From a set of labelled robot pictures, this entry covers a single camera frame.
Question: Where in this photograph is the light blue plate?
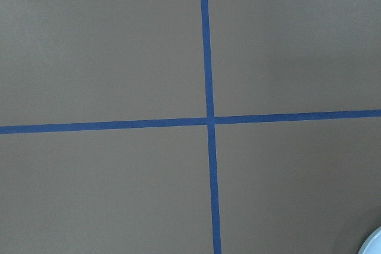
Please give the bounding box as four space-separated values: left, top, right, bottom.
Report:
358 227 381 254

